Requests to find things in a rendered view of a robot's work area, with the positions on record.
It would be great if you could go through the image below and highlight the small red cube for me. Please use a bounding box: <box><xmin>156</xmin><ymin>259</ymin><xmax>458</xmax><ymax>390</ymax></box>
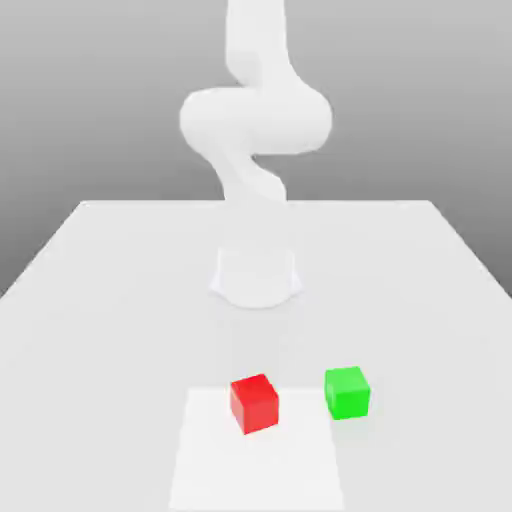
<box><xmin>229</xmin><ymin>372</ymin><xmax>280</xmax><ymax>436</ymax></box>

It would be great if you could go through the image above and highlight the small green cube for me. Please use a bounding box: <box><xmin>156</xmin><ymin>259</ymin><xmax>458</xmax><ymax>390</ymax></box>
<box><xmin>323</xmin><ymin>365</ymin><xmax>372</xmax><ymax>422</ymax></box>

